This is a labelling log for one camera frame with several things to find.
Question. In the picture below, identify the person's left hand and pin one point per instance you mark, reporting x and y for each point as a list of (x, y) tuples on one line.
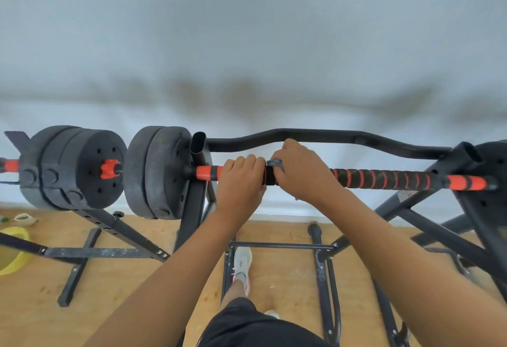
[(237, 192)]

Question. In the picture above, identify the person's right hand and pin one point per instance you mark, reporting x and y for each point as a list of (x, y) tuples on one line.
[(305, 176)]

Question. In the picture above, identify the person's left little finger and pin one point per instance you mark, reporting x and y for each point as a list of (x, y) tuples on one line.
[(228, 168)]

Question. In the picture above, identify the person's right fingers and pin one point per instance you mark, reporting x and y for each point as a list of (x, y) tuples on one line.
[(291, 156)]

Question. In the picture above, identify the person's left middle finger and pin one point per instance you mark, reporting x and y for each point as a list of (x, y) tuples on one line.
[(250, 166)]

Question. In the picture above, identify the grey cloth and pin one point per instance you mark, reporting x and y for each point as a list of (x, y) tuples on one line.
[(276, 163)]

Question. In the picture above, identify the black and orange barbell bar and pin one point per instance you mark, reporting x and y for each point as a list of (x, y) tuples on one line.
[(376, 179)]

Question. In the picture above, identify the person's right forearm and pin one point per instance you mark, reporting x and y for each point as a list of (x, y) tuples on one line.
[(404, 271)]

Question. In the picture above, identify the person's left forearm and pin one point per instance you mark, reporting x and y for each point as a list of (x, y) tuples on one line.
[(178, 279)]

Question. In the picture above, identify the black curved steel bar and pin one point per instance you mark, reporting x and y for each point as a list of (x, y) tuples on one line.
[(317, 135)]

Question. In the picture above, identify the black steel barbell rack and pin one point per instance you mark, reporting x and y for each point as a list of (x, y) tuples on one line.
[(196, 208)]

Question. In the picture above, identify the black weight plate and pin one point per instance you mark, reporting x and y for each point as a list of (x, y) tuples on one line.
[(166, 184), (31, 152), (50, 156), (87, 188), (134, 176), (495, 160)]

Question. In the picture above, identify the white sports shoe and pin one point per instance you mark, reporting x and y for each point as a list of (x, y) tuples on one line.
[(242, 265), (272, 314)]

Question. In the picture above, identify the orange star collar nut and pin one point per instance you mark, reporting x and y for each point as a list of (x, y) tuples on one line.
[(109, 169)]

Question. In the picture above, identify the person's leg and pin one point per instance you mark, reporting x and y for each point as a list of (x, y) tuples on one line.
[(233, 293)]

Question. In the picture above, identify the black steel stand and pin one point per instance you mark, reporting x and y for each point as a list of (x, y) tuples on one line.
[(99, 253)]

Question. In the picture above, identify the black shorts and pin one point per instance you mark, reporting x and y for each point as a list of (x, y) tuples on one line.
[(245, 327)]

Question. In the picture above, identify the white tape roll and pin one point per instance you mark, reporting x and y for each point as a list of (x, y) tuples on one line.
[(25, 219)]

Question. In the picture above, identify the black steel rack hook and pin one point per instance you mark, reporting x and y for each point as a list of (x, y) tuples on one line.
[(18, 138)]

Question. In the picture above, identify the yellow bowl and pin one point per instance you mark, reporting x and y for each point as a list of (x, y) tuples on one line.
[(12, 251)]

